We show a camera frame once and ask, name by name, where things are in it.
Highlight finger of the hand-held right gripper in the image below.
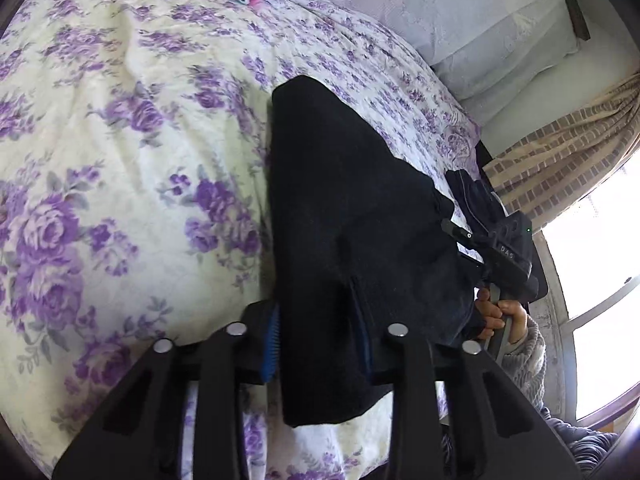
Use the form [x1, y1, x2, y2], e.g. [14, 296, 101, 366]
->
[440, 218, 486, 267]
[444, 168, 507, 235]

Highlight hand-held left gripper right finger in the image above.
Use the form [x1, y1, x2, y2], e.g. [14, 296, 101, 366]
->
[356, 321, 583, 480]

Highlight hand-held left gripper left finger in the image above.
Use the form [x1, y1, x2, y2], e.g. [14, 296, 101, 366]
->
[52, 304, 281, 480]

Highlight black pants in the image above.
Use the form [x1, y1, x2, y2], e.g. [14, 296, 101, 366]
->
[267, 75, 485, 428]

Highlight person's right forearm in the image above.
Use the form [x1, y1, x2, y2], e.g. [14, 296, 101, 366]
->
[500, 314, 550, 413]

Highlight person's right hand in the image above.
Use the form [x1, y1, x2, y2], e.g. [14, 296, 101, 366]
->
[471, 287, 529, 345]

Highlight beige checked curtain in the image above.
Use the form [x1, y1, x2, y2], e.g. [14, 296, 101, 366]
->
[482, 76, 640, 222]

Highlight lavender lace pillow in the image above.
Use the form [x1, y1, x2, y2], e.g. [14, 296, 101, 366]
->
[294, 0, 583, 102]

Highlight person's grey striped clothing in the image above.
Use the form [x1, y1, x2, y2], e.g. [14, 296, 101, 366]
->
[539, 406, 622, 472]

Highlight purple floral bedsheet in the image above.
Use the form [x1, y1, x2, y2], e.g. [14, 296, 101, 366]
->
[0, 0, 483, 480]

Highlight window frame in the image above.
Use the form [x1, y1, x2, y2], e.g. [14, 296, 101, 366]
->
[532, 175, 640, 431]

